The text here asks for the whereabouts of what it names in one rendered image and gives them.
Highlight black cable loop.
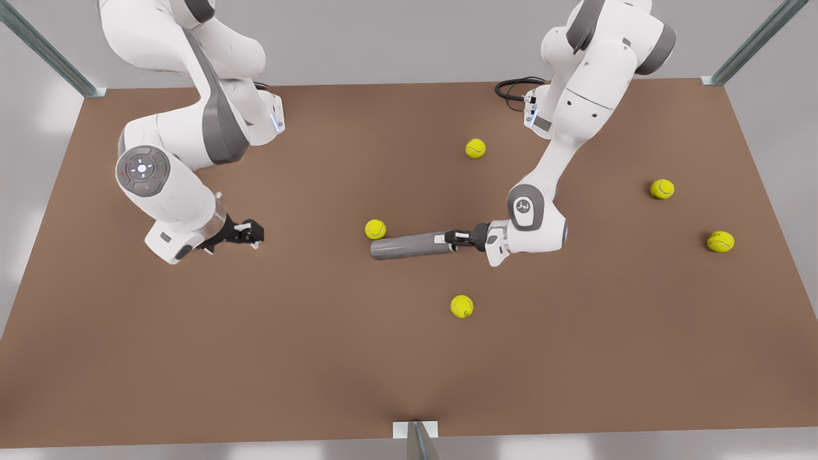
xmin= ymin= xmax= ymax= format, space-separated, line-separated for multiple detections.
xmin=494 ymin=77 xmax=548 ymax=113

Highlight grey tennis ball tube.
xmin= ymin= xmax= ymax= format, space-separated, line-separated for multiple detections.
xmin=370 ymin=231 xmax=458 ymax=261

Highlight silver frame post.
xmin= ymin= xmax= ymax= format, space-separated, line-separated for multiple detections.
xmin=700 ymin=0 xmax=811 ymax=86
xmin=0 ymin=0 xmax=108 ymax=99
xmin=392 ymin=420 xmax=440 ymax=460

